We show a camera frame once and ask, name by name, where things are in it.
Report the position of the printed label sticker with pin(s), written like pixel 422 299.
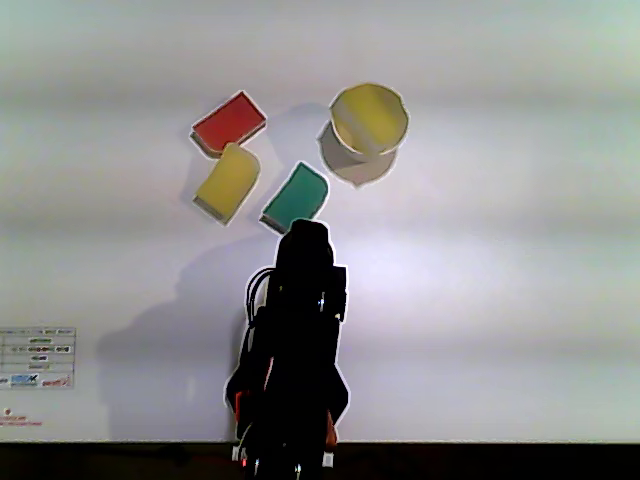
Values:
pixel 37 357

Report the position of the yellow sponge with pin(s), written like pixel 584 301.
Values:
pixel 370 117
pixel 229 182

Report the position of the black and orange clamp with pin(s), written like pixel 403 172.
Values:
pixel 241 402

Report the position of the red sponge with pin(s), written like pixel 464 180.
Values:
pixel 230 122

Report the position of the white paper cup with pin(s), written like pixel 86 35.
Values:
pixel 357 167

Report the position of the green sponge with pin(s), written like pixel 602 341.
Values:
pixel 295 197

